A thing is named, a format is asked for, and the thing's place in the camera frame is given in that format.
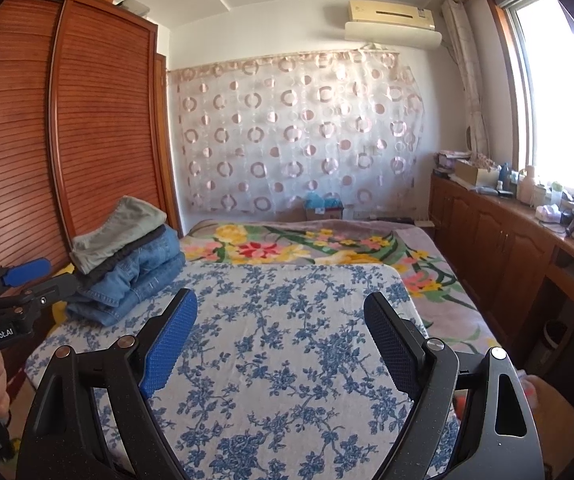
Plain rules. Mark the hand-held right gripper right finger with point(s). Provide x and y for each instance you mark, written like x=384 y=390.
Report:
x=392 y=345

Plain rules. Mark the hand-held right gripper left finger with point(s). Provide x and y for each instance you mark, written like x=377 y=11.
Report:
x=169 y=342

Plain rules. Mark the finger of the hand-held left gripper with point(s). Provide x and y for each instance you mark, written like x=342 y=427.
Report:
x=27 y=271
x=52 y=290

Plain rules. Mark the grey-green pants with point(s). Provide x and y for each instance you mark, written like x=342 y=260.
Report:
x=117 y=230

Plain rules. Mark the yellow plush toy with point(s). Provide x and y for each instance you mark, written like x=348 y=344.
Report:
x=58 y=311

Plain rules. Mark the folded blue jeans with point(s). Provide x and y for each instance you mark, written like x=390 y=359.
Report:
x=137 y=280

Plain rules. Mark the blue floral bedsheet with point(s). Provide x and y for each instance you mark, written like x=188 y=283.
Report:
x=287 y=340

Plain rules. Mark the wooden slatted wardrobe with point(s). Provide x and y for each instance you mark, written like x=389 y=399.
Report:
x=42 y=135

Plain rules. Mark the colourful flower blanket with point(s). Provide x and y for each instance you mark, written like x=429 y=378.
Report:
x=287 y=245

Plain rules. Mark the wooden cabinet counter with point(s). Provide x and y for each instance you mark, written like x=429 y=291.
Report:
x=492 y=240

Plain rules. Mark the box with blue bag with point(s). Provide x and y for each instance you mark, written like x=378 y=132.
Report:
x=324 y=207

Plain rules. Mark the dark waste bin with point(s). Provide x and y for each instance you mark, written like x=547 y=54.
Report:
x=555 y=340

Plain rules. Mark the brown box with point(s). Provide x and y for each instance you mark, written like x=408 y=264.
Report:
x=562 y=430

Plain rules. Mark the open cardboard box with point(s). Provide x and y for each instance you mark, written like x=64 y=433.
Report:
x=477 y=174

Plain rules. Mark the beige bottle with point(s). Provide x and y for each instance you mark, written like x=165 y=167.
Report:
x=527 y=187

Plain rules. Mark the sheer circle-pattern curtain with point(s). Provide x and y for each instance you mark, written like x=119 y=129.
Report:
x=292 y=130

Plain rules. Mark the white patterned window curtain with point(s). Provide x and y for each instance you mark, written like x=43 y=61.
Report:
x=469 y=85

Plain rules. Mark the window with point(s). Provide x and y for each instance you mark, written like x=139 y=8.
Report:
x=557 y=100

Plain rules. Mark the wall air conditioner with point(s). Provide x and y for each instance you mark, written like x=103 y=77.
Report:
x=392 y=12
x=392 y=36

